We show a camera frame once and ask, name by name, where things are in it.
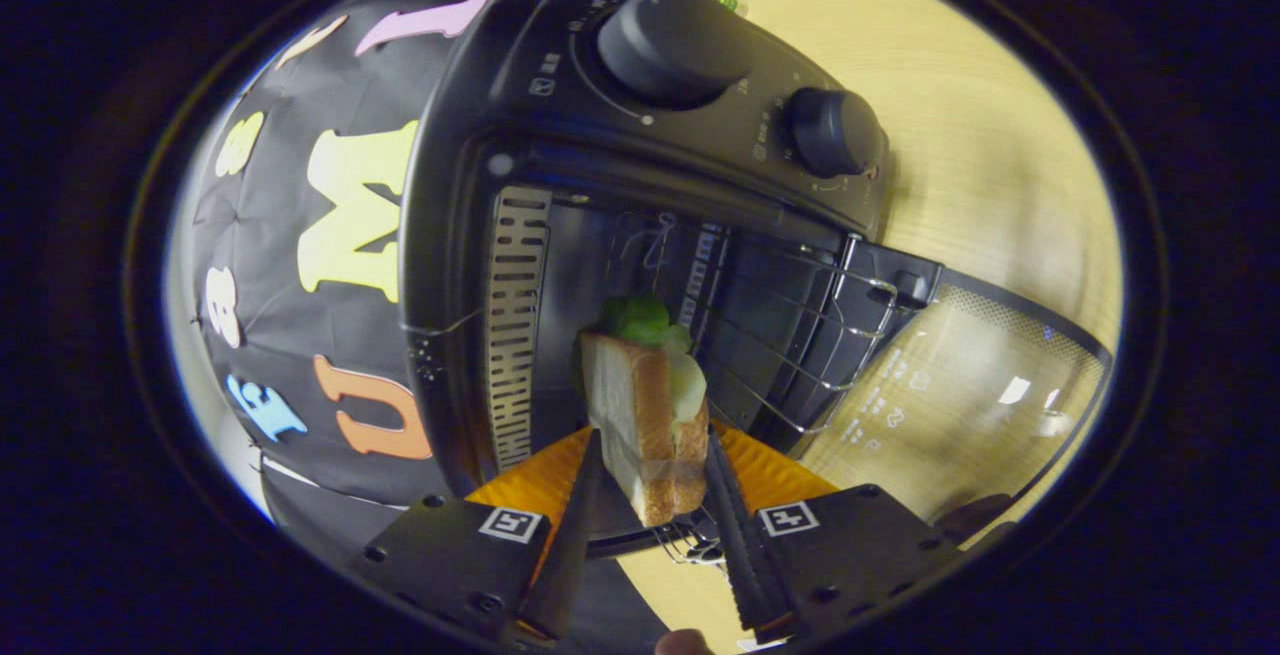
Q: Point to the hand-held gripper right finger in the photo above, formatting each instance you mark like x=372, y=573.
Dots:
x=735, y=545

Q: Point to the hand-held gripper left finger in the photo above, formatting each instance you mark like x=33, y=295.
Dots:
x=575, y=545

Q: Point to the lettuce sandwich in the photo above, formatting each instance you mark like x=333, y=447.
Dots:
x=630, y=415

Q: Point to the black toaster oven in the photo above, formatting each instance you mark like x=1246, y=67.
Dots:
x=520, y=85

